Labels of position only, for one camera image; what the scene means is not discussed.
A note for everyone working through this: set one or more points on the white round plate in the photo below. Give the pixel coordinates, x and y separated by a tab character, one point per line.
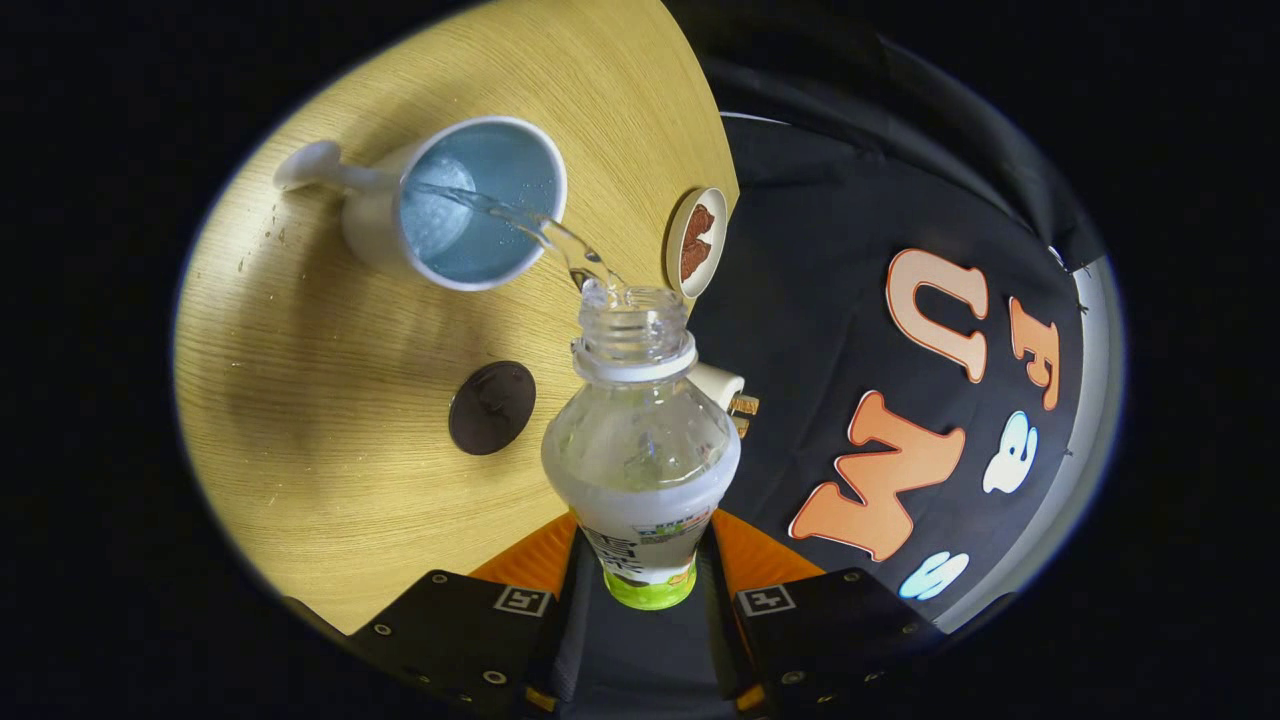
676	245

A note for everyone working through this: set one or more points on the white toaster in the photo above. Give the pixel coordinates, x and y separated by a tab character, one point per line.
718	385

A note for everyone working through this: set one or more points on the brown meat piece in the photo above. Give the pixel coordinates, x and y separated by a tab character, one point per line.
692	258
703	222

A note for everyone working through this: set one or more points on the dark round coaster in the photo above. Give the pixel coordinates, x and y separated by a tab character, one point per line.
492	408

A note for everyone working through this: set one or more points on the clear plastic juice bottle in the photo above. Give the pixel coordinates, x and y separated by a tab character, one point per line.
640	470

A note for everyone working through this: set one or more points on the white cup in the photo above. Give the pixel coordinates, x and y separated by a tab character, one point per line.
380	225

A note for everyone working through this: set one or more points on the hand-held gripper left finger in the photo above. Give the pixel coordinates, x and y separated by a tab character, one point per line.
450	630

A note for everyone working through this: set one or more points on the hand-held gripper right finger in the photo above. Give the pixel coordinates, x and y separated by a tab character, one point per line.
830	630

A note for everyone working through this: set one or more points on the wooden table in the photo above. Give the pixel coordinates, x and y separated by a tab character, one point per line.
330	400

